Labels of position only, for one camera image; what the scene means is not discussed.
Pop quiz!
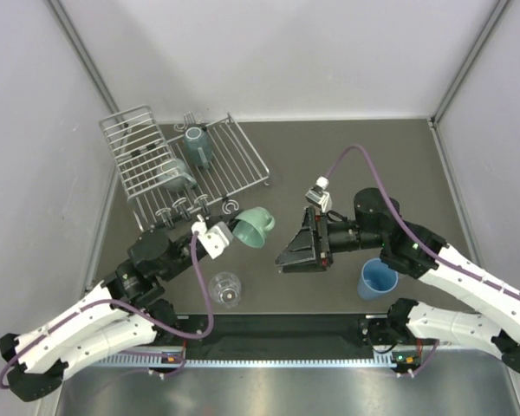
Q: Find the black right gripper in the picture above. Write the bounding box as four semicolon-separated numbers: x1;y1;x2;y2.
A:
276;205;384;273

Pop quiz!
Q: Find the blue plastic cup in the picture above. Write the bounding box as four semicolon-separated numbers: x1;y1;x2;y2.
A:
357;258;399;301

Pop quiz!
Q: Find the green teal mug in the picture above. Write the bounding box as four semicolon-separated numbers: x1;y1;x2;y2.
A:
232;206;276;249

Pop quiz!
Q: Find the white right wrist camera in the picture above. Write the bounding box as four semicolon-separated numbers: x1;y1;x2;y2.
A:
305;176;332;213

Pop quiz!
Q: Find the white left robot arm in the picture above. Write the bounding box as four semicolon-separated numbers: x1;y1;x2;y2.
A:
0;213;237;402

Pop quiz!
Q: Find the small metal c-shaped hook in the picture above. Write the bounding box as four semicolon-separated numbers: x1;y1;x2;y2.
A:
222;199;240;215

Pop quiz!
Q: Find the clear glass tumbler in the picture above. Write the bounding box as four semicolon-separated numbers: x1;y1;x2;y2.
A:
208;272;242;308

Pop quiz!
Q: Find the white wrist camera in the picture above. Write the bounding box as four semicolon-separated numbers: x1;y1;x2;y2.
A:
305;176;332;213
191;215;233;259

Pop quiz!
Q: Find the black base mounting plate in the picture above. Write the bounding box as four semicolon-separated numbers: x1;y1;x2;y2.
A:
128;312;434;360

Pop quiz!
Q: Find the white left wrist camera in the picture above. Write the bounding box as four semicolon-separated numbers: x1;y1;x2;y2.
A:
191;215;233;259

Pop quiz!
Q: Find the metal wire dish rack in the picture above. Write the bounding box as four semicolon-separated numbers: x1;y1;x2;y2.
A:
99;105;270;231

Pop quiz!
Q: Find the blue-grey ceramic mug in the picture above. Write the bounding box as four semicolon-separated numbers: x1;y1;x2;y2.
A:
184;127;213;169

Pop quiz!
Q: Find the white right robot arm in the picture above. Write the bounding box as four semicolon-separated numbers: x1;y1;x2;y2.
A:
275;188;520;374

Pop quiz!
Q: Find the grey round ceramic cup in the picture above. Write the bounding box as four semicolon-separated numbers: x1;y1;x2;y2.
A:
155;158;198;192

